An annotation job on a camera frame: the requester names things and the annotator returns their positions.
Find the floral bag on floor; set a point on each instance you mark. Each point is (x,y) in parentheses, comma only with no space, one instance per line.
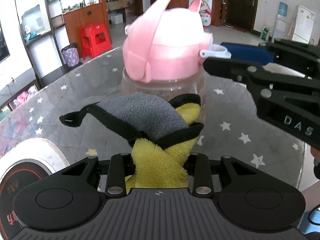
(205,14)

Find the yellow grey cleaning cloth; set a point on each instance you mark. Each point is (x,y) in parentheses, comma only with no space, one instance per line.
(161,134)

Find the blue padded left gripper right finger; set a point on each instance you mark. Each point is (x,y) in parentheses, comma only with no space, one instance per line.
(249,53)

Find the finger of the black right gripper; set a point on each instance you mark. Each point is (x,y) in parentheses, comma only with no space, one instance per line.
(232,69)
(198,166)

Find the red plastic stool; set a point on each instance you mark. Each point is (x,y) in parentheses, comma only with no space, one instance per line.
(94,40)

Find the white refrigerator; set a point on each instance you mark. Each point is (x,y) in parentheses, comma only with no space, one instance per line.
(303,25)

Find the wooden cabinet counter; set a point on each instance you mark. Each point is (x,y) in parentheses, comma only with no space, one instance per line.
(78,14)

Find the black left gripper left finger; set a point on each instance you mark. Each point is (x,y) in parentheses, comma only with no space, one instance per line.
(121,166)

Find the pink lidded water bottle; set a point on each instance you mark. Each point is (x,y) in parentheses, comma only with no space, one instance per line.
(165,49)

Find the glass display shelf unit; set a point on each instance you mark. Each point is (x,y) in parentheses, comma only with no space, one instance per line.
(38,36)

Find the water dispenser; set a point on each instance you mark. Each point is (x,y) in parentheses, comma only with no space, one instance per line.
(280,24)

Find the person's right hand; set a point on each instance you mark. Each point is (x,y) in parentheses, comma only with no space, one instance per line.
(316,154)

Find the dark tv console cabinet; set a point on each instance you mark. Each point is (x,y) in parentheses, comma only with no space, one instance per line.
(26,86)

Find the round induction cooktop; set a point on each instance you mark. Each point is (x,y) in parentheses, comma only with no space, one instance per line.
(28,162)

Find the wall mounted black television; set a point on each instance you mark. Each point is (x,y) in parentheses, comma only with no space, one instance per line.
(4,51)

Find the purple waste bin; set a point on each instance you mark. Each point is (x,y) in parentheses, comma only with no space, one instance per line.
(70,54)

